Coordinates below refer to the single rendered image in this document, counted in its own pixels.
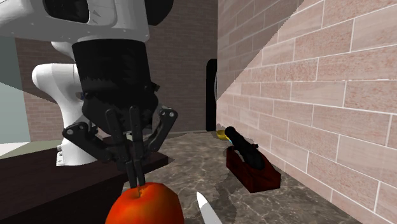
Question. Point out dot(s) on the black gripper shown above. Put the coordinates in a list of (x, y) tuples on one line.
[(113, 80)]

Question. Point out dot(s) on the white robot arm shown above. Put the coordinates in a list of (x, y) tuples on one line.
[(118, 21)]

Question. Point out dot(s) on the red apple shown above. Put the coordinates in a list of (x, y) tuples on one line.
[(145, 206)]

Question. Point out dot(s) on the black arched panel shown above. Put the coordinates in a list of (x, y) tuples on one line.
[(211, 96)]

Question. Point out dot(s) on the dark brown robot stand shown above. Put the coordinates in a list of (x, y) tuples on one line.
[(49, 186)]

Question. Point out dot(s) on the white knife blade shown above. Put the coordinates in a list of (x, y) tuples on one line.
[(207, 211)]

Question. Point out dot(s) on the black cylindrical object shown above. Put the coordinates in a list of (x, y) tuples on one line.
[(245, 149)]

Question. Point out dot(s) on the dark red box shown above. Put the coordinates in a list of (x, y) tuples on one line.
[(257, 180)]

